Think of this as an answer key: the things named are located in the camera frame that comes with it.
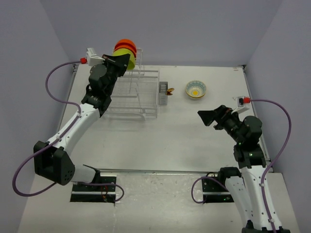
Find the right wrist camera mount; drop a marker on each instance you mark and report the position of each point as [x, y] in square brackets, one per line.
[242, 104]

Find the rear orange bowl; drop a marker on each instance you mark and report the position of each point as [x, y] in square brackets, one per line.
[125, 41]

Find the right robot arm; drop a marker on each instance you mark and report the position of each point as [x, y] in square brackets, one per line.
[247, 183]

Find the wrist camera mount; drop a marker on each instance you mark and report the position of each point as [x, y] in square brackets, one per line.
[242, 104]
[91, 58]

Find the front orange bowl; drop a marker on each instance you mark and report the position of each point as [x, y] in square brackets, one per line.
[127, 46]

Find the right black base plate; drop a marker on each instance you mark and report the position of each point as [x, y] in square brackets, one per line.
[214, 193]

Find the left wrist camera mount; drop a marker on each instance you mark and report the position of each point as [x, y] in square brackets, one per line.
[91, 58]

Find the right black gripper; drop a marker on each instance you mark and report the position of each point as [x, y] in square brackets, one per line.
[220, 115]

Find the white wire dish rack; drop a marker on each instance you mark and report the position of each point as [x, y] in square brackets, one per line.
[135, 95]

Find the orange bowl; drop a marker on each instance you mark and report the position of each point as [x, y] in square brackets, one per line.
[127, 46]
[125, 41]

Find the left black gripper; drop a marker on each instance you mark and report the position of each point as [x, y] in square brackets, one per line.
[120, 62]

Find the grey cutlery holder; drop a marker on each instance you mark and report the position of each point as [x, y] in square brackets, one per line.
[162, 97]

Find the white floral ceramic bowl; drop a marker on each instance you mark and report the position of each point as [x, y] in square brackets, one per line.
[196, 97]

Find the yellow sun pattern bowl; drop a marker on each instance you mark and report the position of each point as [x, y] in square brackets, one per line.
[195, 88]

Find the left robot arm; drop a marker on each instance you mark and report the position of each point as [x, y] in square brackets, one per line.
[52, 158]

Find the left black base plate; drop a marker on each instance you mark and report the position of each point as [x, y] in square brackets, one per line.
[99, 194]

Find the lime green bowl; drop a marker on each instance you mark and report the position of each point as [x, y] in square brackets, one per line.
[123, 51]
[132, 63]

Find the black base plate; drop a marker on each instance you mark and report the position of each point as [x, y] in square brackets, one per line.
[99, 194]
[214, 193]

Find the small brown object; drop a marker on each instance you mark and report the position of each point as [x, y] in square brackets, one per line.
[169, 91]

